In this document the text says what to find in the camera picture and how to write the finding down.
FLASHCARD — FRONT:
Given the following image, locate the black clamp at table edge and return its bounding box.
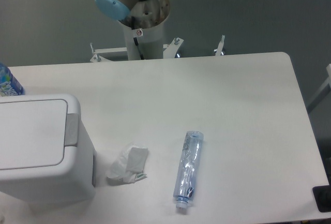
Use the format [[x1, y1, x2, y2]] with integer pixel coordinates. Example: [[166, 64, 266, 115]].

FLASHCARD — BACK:
[[312, 185, 330, 213]]

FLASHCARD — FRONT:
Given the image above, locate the blue labelled water bottle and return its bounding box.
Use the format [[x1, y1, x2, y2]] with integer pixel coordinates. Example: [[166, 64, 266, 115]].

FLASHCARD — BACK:
[[1, 63, 25, 97]]

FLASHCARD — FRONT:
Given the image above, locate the white push-lid trash can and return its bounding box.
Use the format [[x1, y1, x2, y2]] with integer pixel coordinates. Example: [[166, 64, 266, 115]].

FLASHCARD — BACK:
[[1, 94, 97, 203]]

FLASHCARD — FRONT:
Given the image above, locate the white frame at right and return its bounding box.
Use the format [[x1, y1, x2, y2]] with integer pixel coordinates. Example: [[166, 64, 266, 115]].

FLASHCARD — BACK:
[[306, 64, 330, 114]]

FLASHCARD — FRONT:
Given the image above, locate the crushed clear plastic bottle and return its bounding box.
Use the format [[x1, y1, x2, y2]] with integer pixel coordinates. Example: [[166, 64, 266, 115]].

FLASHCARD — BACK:
[[173, 131, 204, 210]]

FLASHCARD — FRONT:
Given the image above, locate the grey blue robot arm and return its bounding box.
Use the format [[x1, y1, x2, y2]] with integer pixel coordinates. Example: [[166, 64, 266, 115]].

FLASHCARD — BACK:
[[95, 0, 170, 29]]

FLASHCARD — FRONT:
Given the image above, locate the crumpled white paper wrapper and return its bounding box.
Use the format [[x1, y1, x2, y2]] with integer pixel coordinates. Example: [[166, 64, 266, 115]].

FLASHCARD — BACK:
[[106, 143, 149, 186]]

